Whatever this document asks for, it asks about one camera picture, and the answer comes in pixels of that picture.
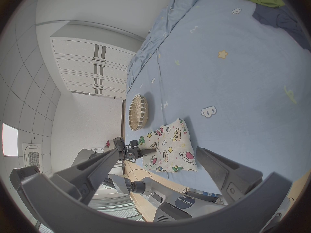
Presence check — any white printed pyjama top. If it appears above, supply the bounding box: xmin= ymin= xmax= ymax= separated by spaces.
xmin=139 ymin=118 xmax=198 ymax=173

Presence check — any white low cabinet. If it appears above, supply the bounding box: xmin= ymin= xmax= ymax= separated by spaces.
xmin=90 ymin=145 xmax=116 ymax=156

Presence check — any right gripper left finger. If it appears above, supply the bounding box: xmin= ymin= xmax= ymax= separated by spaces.
xmin=50 ymin=150 xmax=120 ymax=206

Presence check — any round woven basket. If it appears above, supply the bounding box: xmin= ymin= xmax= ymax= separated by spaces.
xmin=129 ymin=94 xmax=149 ymax=131

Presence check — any pale blue quilt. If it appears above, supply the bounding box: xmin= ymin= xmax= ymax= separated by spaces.
xmin=126 ymin=0 xmax=217 ymax=93

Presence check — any white wardrobe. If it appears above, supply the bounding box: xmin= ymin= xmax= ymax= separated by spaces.
xmin=50 ymin=21 xmax=135 ymax=99

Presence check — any ceiling light panel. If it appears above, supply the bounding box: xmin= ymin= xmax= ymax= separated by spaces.
xmin=2 ymin=123 xmax=18 ymax=157

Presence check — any dark blue garment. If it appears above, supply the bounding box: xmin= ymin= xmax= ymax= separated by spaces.
xmin=252 ymin=4 xmax=311 ymax=50

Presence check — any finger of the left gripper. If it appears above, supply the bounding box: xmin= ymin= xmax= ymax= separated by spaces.
xmin=141 ymin=148 xmax=158 ymax=157

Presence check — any ceiling air conditioner vent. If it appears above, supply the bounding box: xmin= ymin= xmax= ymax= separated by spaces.
xmin=22 ymin=142 xmax=45 ymax=174

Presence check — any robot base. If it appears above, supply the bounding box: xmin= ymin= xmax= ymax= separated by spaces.
xmin=154 ymin=188 xmax=227 ymax=224

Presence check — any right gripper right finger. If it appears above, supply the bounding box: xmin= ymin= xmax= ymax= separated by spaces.
xmin=196 ymin=147 xmax=264 ymax=206

